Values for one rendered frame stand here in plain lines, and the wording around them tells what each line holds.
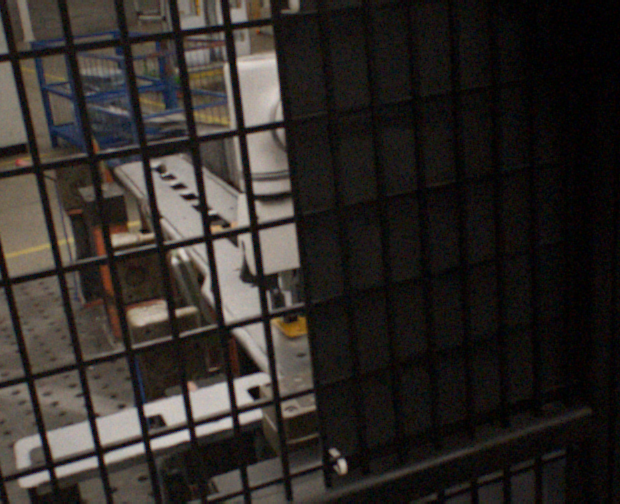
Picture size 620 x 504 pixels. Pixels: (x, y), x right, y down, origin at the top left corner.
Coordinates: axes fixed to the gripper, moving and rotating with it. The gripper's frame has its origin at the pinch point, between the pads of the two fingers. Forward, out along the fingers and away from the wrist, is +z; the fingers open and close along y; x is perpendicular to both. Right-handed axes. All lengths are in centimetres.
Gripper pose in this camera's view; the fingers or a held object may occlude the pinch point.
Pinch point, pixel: (288, 302)
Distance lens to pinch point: 111.1
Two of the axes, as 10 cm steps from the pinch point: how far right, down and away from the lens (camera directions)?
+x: 3.8, 2.8, -8.8
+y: -9.2, 2.2, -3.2
